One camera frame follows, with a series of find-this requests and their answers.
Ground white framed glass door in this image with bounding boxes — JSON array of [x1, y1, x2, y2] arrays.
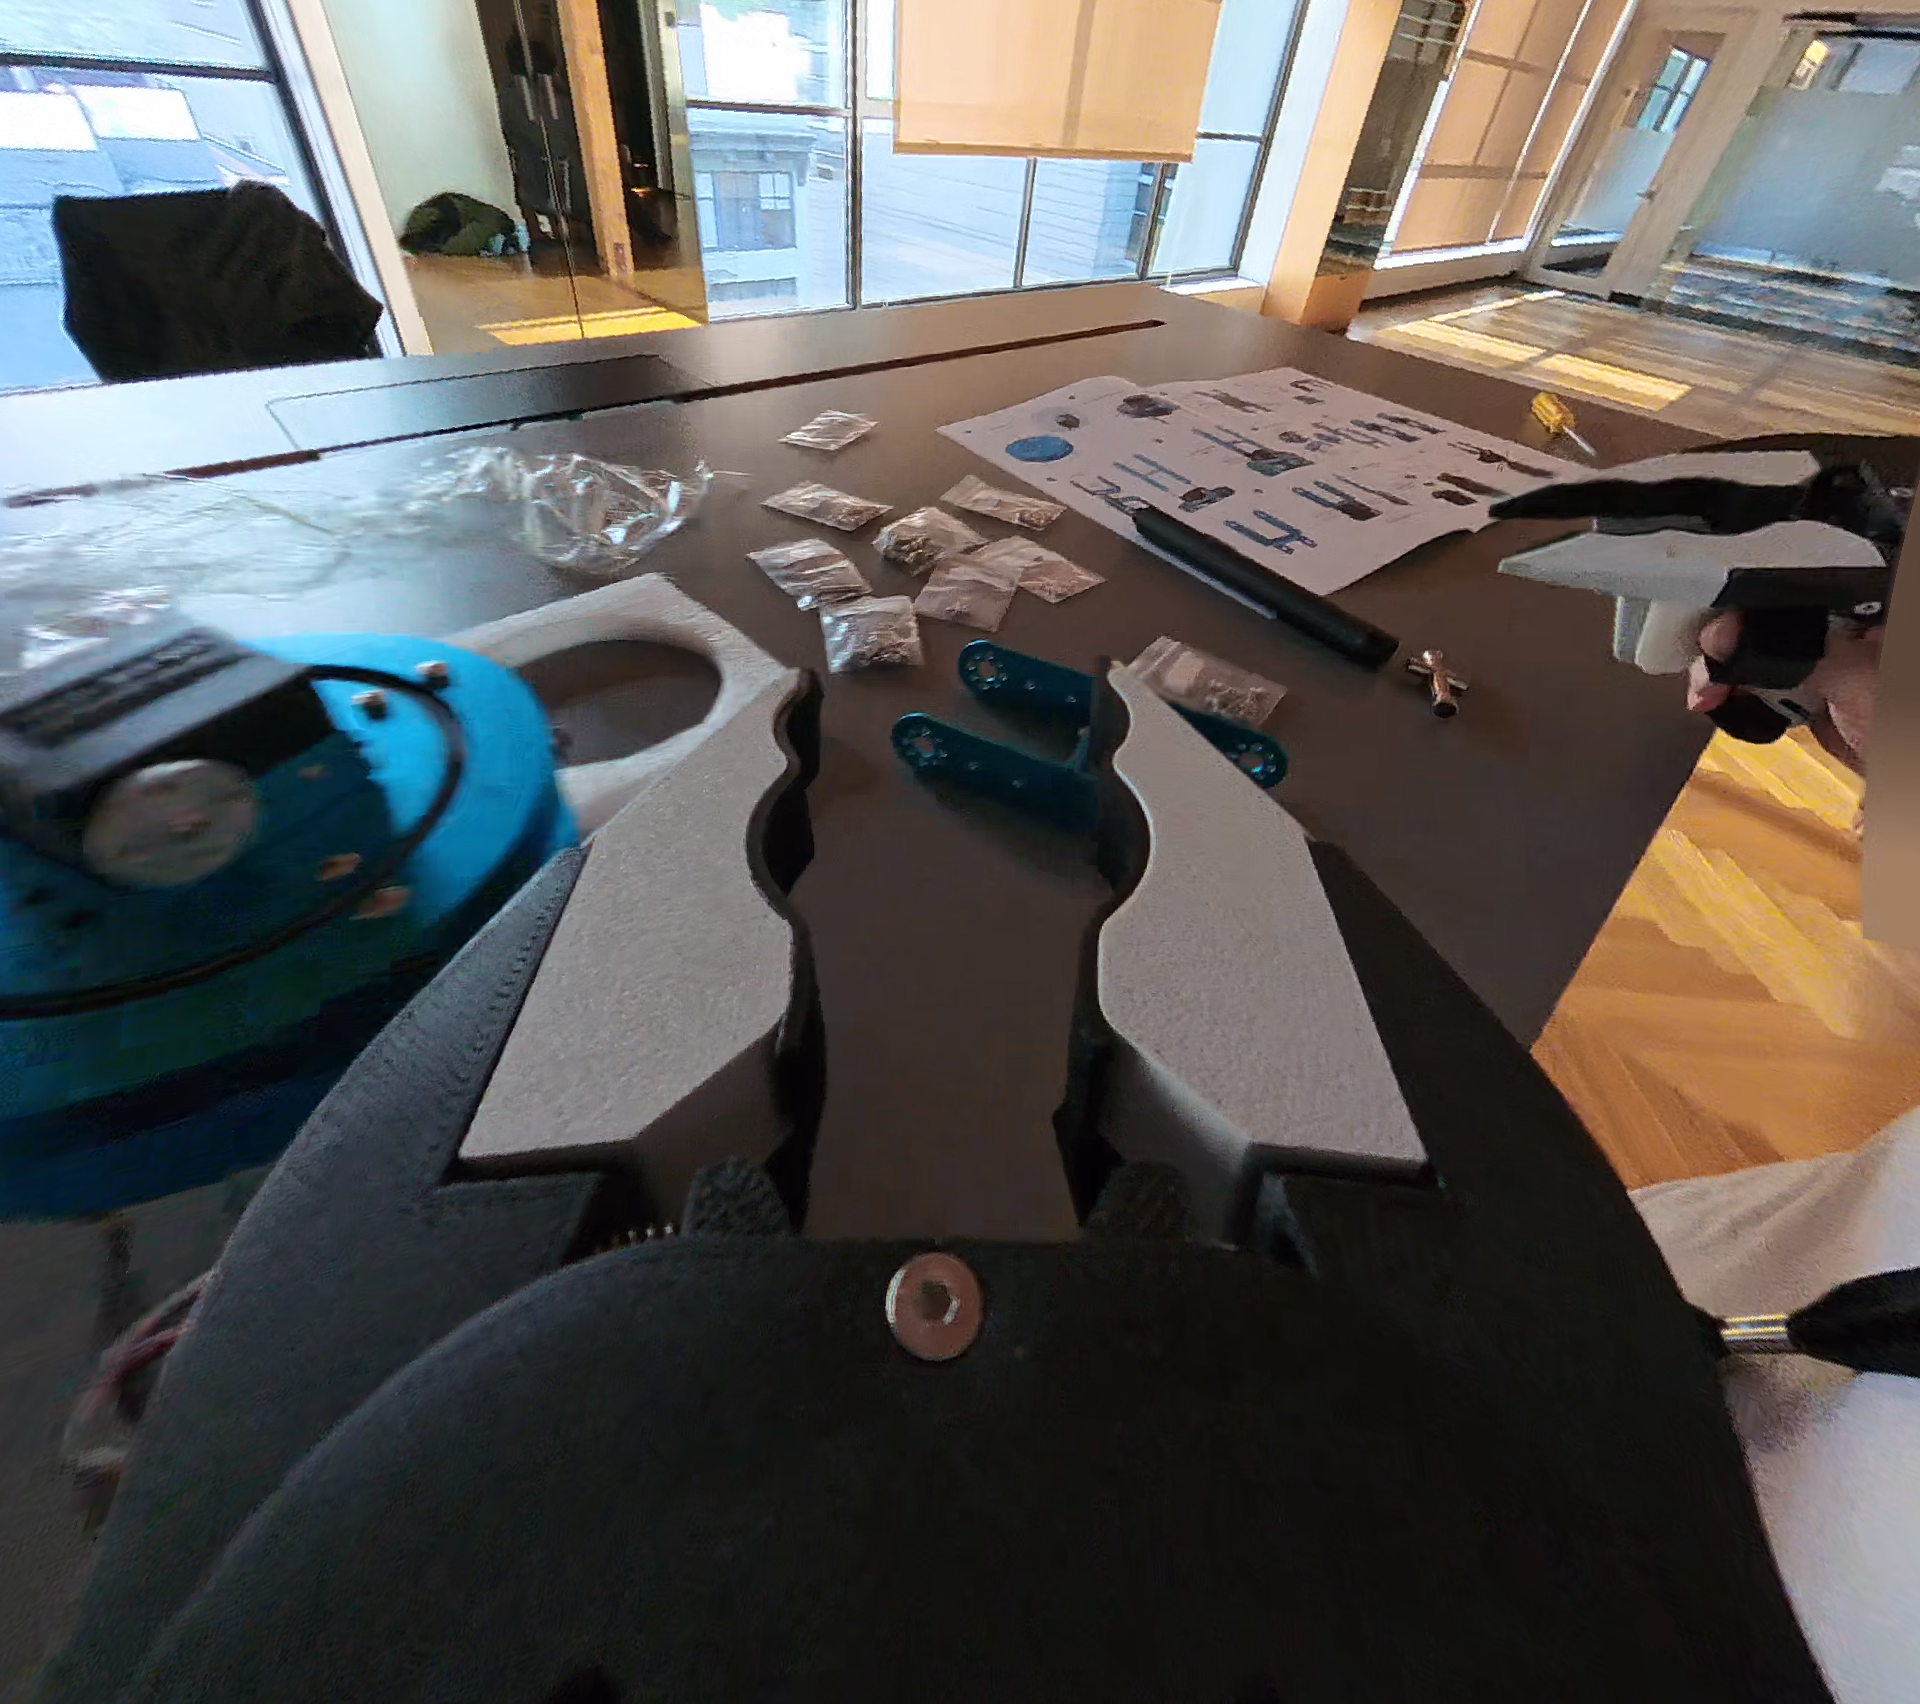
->
[[1527, 8, 1761, 300]]

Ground printed instruction sheet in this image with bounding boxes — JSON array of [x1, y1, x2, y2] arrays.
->
[[936, 367, 1597, 598]]

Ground black cable plug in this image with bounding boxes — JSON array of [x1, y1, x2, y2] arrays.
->
[[1720, 1266, 1920, 1380]]

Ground person's white clothing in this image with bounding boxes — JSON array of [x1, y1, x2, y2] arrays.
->
[[1632, 1110, 1920, 1704]]

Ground blue round base with servo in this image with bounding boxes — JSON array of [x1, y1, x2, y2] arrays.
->
[[0, 625, 588, 1218]]

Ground black chair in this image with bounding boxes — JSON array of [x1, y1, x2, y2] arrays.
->
[[51, 180, 387, 389]]

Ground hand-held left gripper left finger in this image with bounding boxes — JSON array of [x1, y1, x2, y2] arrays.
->
[[455, 667, 829, 1175]]

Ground crumpled clear plastic bag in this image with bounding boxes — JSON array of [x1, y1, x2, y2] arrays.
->
[[397, 441, 717, 577]]

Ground wooden pillar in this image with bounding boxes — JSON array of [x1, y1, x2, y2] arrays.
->
[[1260, 0, 1470, 336]]

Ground frosted glass partition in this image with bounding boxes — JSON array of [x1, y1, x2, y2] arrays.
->
[[1693, 20, 1920, 284]]

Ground servo cable wires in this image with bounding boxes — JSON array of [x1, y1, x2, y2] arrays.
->
[[61, 1272, 206, 1515]]

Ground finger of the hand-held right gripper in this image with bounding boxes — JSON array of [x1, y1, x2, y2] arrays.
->
[[1488, 448, 1826, 541], [1495, 522, 1892, 675]]

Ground dark green bag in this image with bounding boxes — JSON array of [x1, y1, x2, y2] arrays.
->
[[397, 190, 529, 261]]

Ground cluster of small screw bags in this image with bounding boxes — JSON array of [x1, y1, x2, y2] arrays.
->
[[746, 408, 1291, 726]]

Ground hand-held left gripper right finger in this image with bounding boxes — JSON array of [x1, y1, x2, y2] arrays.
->
[[1055, 660, 1430, 1237]]

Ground white foam square with hole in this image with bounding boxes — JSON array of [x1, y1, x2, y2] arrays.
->
[[450, 570, 804, 837]]

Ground black screwdriver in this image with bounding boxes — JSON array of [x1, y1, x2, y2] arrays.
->
[[1130, 500, 1403, 673]]

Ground person's right hand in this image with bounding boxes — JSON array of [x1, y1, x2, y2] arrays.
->
[[1687, 616, 1897, 769]]

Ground large clear plastic wrap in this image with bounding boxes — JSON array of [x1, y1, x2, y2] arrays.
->
[[0, 466, 452, 675]]

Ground dark desk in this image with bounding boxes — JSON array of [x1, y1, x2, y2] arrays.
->
[[0, 295, 1728, 1587]]

